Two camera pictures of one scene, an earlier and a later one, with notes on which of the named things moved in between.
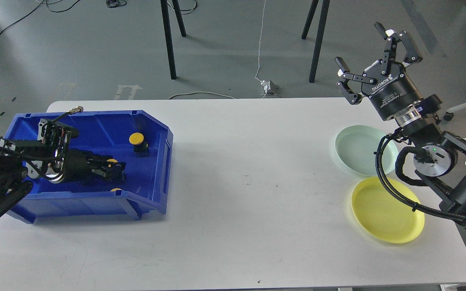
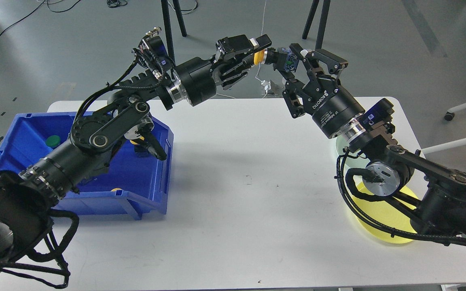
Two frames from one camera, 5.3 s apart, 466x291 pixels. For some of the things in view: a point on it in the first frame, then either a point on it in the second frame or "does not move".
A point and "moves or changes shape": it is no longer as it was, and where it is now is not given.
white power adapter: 267,86 does not move
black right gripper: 392,90 → 332,107
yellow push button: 116,171 moves or changes shape
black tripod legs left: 167,23 does not move
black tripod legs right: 314,5 does not move
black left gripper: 75,165 → 196,79
